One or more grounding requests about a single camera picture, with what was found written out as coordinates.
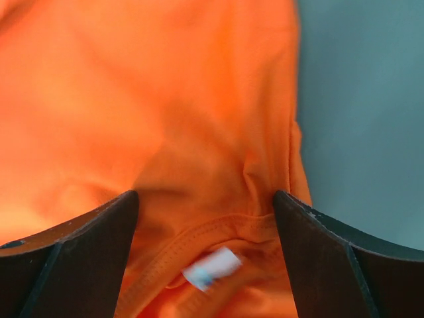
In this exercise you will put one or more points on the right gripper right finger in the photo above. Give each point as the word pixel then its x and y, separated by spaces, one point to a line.
pixel 336 270

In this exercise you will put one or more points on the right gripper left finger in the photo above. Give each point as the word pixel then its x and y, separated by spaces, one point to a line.
pixel 74 269

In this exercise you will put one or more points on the orange t shirt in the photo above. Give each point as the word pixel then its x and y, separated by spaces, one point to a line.
pixel 190 103

